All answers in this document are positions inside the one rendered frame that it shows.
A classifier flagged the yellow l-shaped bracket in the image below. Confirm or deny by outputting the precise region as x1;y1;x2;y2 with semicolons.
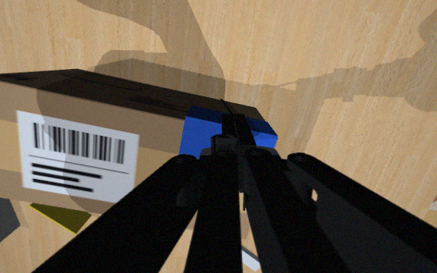
29;203;91;235

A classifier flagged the brown cardboard box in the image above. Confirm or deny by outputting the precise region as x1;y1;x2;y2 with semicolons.
0;69;228;215

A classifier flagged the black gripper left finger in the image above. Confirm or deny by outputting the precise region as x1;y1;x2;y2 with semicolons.
31;114;243;273

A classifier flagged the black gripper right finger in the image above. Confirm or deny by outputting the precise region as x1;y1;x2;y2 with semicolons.
234;114;437;273

